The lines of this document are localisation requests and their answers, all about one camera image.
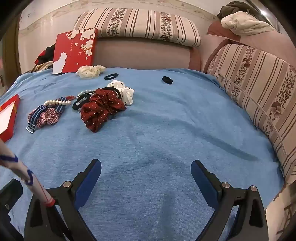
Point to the black and red garment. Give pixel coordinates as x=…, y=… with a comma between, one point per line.
x=47, y=54

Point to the white polka-dot scrunchie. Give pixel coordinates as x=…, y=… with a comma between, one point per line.
x=126, y=92

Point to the dark green cloth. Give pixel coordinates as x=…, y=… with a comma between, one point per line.
x=233, y=8

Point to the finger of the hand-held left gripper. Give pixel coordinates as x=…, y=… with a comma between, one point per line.
x=9, y=199

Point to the striped floral cushion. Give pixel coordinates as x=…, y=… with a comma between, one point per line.
x=261, y=92
x=138, y=25

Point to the black ruffled scrunchie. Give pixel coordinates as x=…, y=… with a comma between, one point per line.
x=77, y=105

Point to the red plaid scrunchie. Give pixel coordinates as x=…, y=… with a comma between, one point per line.
x=48, y=117

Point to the person's left forearm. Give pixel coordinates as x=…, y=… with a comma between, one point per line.
x=20, y=169

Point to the beige striped cloth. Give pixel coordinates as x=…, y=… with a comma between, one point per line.
x=42, y=66

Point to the red gift box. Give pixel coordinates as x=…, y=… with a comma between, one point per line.
x=8, y=118

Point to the dark red dotted scrunchie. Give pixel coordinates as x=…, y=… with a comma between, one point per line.
x=99, y=109

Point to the blue blanket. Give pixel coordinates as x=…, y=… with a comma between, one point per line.
x=150, y=139

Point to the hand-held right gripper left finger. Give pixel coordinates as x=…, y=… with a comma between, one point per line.
x=90, y=183

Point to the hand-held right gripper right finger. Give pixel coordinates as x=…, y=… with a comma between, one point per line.
x=204, y=185

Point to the cream scrunchie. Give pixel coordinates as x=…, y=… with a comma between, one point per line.
x=90, y=71

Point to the white cloth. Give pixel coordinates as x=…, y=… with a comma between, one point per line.
x=245, y=23

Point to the pink sofa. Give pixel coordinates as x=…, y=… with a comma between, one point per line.
x=143, y=54

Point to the small black scrunchie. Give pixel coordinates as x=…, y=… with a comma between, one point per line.
x=167, y=80

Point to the red box lid with cat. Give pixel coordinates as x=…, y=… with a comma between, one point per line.
x=74, y=51

